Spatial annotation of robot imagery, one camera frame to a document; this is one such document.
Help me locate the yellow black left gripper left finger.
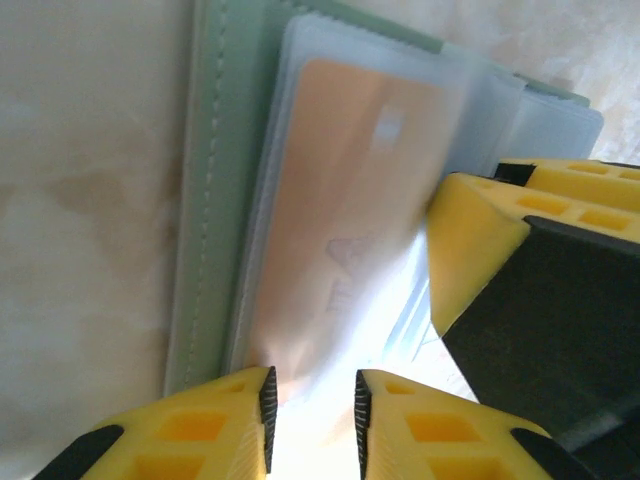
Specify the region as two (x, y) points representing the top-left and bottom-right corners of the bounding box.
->
(30, 365), (279, 480)

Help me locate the green card holder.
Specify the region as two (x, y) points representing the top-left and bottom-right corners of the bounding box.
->
(163, 0), (606, 401)

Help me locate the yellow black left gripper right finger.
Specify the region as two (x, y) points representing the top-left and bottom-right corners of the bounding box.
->
(353, 368), (599, 480)

